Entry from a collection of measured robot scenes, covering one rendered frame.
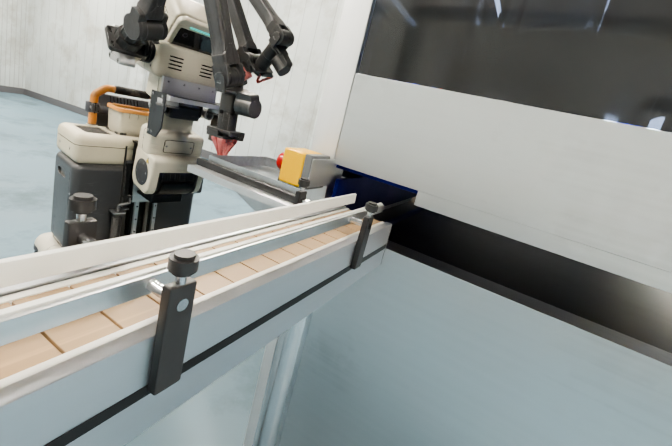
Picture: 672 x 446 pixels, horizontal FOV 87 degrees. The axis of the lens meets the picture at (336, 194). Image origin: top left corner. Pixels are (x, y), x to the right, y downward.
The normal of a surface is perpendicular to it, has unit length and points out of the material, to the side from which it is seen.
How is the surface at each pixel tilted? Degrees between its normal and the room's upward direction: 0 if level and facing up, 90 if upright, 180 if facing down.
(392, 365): 90
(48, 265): 90
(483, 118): 90
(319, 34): 90
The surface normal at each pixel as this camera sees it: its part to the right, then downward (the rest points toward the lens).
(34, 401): 0.85, 0.31
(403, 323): -0.47, 0.08
